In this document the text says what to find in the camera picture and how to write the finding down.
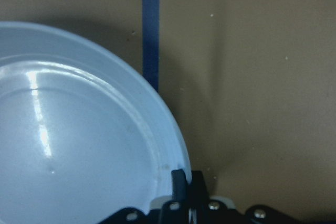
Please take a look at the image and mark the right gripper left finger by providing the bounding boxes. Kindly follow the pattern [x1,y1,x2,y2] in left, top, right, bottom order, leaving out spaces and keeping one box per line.
[171,169,188,202]

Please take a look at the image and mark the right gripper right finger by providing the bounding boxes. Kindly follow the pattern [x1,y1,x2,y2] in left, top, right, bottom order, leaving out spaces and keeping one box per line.
[188,170,209,204]

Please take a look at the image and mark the blue plate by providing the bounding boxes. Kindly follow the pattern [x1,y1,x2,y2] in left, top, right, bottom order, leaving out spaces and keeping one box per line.
[1,22,191,223]

